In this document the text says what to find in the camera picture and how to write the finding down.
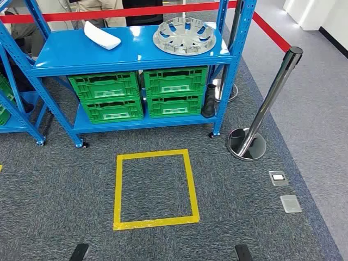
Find grey plastic wheel hubcap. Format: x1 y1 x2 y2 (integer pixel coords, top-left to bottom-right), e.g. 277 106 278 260
152 17 217 57

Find blue metal shelf rack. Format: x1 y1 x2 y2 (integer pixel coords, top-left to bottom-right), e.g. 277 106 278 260
0 43 52 147
0 0 257 149

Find white curved plastic part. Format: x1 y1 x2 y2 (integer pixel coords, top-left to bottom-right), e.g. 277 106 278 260
83 20 122 51

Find black ribbed rubber bellows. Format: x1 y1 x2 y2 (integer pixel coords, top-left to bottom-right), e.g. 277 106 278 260
200 83 217 119

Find black office chair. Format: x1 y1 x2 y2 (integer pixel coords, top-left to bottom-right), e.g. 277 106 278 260
122 0 164 27

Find red barrier belt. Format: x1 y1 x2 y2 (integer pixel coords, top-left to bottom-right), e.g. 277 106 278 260
0 1 238 24
252 11 292 54

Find steel floor socket box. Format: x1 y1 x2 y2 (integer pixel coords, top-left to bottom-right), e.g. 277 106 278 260
269 170 289 187

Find person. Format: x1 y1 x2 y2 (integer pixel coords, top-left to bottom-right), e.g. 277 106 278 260
77 0 127 29
0 9 45 58

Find steel floor cover plate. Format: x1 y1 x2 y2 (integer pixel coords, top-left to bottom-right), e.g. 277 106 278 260
280 195 303 214

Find chrome stanchion post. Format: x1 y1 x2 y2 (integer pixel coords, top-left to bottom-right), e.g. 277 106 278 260
213 0 245 103
227 46 303 161

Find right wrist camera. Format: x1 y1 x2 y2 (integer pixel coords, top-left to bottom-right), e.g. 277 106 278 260
235 244 254 261

